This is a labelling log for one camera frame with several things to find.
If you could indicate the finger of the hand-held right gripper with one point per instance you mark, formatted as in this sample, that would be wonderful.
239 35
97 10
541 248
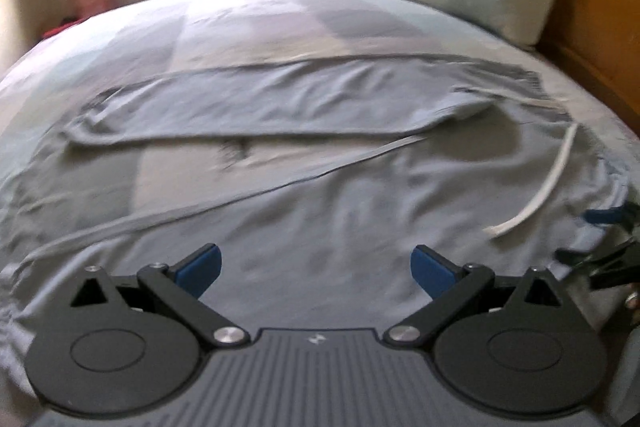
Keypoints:
615 264
602 216

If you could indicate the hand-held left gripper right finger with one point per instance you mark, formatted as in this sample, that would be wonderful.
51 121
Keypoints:
432 269

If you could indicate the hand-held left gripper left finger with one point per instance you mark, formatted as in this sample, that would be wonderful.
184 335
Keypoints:
198 267

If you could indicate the grey sweatpants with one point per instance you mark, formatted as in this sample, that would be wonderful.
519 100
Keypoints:
325 97

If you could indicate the bed with patterned sheet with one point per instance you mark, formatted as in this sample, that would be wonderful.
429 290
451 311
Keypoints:
250 17

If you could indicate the red cloth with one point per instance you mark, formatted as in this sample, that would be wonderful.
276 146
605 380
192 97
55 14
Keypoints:
57 28

